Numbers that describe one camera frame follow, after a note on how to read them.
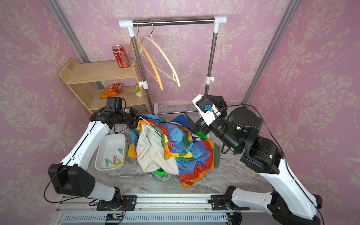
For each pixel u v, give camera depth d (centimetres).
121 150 93
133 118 69
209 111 36
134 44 61
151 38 60
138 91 94
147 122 71
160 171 77
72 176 41
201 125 41
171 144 67
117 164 85
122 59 76
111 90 95
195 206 74
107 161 88
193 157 71
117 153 92
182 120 92
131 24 55
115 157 90
